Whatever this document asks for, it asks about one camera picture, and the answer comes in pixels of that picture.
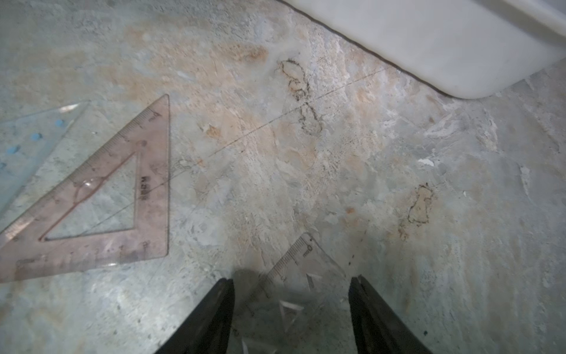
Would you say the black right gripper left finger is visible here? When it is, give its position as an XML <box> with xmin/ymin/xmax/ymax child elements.
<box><xmin>156</xmin><ymin>278</ymin><xmax>235</xmax><ymax>354</ymax></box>

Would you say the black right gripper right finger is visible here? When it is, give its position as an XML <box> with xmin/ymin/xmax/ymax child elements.
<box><xmin>348</xmin><ymin>275</ymin><xmax>431</xmax><ymax>354</ymax></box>

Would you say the pink straight ruler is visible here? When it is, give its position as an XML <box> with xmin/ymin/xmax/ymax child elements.
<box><xmin>228</xmin><ymin>232</ymin><xmax>354</xmax><ymax>353</ymax></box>

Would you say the pink triangle ruler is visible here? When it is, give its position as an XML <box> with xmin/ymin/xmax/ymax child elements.
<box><xmin>1</xmin><ymin>94</ymin><xmax>170</xmax><ymax>283</ymax></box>

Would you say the blue triangle ruler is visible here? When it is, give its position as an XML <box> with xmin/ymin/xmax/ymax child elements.
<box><xmin>1</xmin><ymin>100</ymin><xmax>90</xmax><ymax>213</ymax></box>

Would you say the white plastic storage box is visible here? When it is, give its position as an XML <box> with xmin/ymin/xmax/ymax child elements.
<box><xmin>291</xmin><ymin>0</ymin><xmax>565</xmax><ymax>99</ymax></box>

